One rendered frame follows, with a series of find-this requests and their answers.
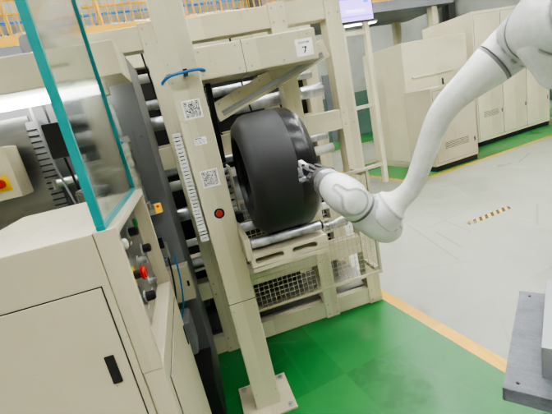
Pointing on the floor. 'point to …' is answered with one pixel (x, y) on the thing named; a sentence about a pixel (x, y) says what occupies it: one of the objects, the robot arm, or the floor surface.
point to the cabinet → (450, 144)
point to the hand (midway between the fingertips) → (303, 166)
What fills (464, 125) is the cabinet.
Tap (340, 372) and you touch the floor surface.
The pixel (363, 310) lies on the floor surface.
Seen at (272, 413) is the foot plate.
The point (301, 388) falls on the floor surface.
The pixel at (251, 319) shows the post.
